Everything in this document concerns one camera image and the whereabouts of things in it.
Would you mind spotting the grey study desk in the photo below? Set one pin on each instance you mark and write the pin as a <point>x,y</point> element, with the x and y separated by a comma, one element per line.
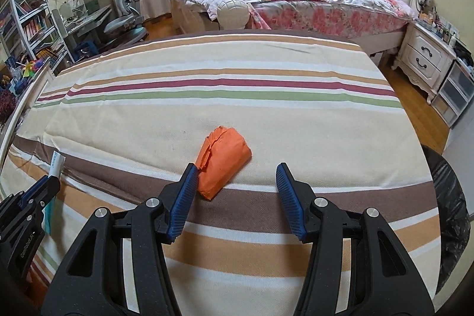
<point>76,25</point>

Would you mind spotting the plastic drawer unit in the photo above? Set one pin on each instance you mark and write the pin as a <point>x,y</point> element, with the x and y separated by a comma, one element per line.
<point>454,94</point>

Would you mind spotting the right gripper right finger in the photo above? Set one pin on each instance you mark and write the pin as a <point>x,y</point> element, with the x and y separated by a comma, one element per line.
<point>384,280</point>

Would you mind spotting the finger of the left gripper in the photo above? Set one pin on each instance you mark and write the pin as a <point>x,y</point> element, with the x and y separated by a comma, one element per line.
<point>53,188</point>
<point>35,193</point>

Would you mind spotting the orange paper bag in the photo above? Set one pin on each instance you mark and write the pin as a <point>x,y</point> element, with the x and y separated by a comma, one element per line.
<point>223,153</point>

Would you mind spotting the black trash bag bin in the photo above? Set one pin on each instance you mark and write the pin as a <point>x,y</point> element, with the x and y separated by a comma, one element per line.
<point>455,226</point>

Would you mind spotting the white nightstand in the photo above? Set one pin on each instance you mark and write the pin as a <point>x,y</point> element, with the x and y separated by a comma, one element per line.
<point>425,59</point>

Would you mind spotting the white bookshelf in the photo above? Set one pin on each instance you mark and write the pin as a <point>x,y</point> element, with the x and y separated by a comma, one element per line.
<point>29,33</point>

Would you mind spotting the white bed frame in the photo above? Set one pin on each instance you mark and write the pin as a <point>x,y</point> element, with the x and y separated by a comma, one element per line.
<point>373,32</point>

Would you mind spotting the grey desk chair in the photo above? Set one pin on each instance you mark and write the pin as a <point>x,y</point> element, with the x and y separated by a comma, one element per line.
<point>128,28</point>

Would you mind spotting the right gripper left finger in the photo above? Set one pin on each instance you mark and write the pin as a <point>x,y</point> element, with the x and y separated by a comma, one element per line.
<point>90,280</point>

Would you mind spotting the white teal tube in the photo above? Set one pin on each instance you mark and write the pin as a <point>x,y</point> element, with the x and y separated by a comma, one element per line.
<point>56,168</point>

